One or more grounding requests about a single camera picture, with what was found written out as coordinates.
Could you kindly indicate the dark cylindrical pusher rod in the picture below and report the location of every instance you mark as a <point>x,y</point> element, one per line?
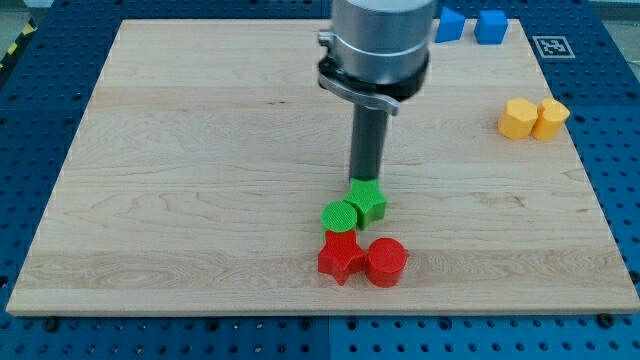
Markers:
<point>367,142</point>

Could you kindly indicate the yellow hexagon block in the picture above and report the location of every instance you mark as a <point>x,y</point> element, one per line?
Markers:
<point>517,119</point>

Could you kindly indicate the yellow heart block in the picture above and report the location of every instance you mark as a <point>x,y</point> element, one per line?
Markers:
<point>552,115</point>

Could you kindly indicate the green star block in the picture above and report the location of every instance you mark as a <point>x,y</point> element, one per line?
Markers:
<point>368,200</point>

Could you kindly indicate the green cylinder block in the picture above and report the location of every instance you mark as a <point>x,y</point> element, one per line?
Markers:
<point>339,217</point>

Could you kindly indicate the red star block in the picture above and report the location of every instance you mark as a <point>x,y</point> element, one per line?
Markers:
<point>341,256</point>

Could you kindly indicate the blue wedge block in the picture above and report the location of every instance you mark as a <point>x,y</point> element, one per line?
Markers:
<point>450,27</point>

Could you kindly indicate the red cylinder block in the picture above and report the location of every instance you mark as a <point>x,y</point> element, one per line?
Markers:
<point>385,262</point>

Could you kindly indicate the blue cube block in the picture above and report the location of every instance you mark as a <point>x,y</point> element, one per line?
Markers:
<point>491,27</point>

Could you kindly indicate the light wooden board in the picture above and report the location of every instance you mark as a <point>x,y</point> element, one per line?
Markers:
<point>196,179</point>

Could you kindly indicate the white fiducial marker tag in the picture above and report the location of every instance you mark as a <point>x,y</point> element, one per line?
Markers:
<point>553,47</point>

